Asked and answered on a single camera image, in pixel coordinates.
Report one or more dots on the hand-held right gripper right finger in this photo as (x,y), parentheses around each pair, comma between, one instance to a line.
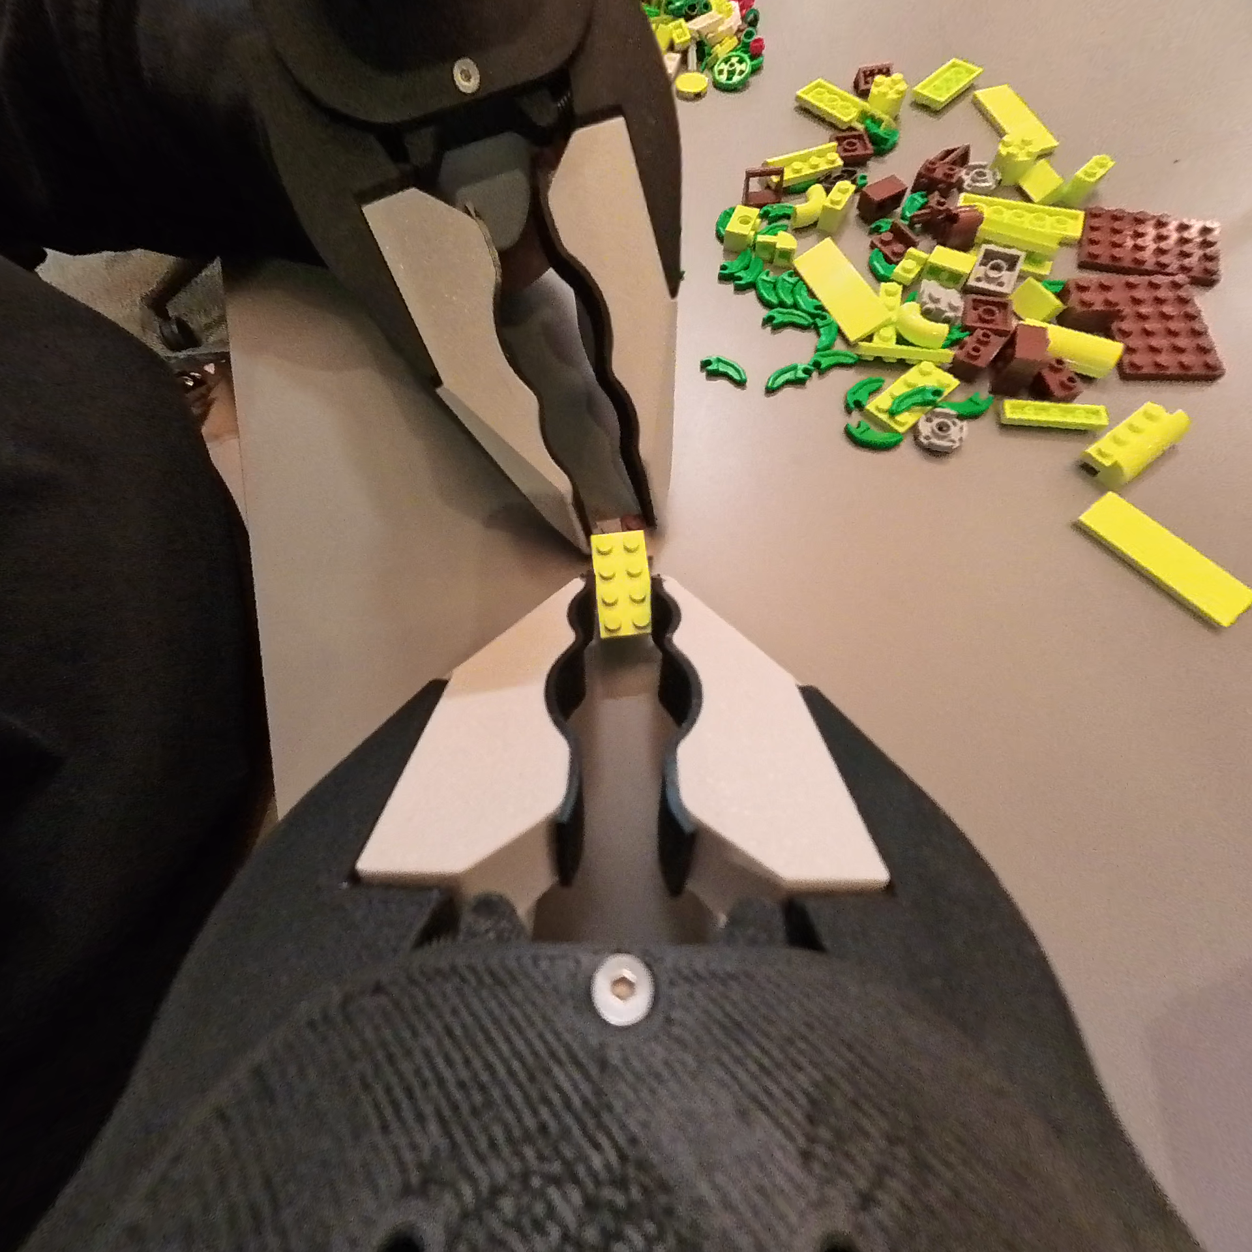
(776,774)

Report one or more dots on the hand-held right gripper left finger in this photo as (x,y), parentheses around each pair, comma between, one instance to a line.
(468,774)

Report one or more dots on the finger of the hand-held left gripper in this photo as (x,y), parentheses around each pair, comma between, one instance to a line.
(441,296)
(626,246)

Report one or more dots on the office chair base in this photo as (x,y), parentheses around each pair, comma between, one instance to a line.
(170,329)

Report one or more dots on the pile of toy bricks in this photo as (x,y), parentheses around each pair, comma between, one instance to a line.
(1156,324)

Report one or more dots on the lime smooth toy tile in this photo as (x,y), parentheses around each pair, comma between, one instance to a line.
(1161,558)

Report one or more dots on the person's black clothing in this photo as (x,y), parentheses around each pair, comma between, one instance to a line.
(97,589)

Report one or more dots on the heap of tiny mixed toy pieces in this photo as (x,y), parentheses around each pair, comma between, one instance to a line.
(704,37)

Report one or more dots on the person's left forearm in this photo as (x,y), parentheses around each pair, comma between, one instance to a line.
(119,117)

